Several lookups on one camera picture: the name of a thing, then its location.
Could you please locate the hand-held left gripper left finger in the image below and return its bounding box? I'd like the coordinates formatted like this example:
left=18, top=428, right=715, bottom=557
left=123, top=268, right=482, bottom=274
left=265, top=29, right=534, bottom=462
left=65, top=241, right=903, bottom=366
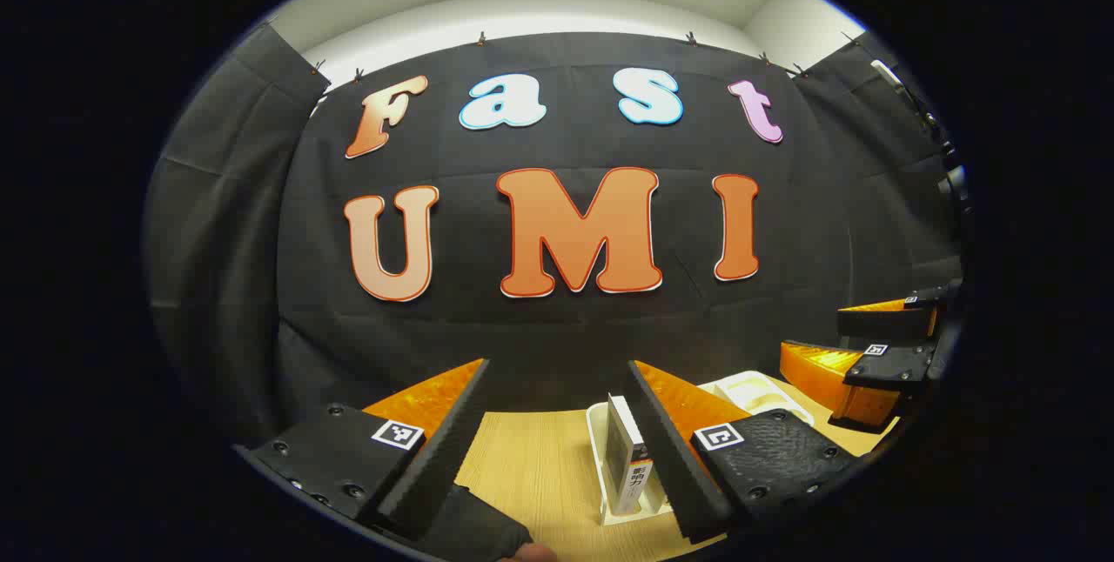
left=235, top=358, right=493, bottom=543

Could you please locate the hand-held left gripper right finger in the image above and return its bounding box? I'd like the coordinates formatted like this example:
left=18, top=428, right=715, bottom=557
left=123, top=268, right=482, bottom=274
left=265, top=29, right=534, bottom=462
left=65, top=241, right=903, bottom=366
left=627, top=359, right=861, bottom=545

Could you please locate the portrait cover book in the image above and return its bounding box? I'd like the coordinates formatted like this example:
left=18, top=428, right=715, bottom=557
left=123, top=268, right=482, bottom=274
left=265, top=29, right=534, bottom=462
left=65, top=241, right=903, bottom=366
left=607, top=394, right=652, bottom=517

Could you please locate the white bookshelf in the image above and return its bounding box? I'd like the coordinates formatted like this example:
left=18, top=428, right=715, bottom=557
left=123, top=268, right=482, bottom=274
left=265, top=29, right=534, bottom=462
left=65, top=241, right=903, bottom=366
left=586, top=369, right=816, bottom=528

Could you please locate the black backdrop cloth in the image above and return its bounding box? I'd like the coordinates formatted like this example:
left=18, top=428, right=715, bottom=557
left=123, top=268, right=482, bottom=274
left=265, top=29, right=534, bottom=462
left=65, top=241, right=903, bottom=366
left=144, top=21, right=967, bottom=450

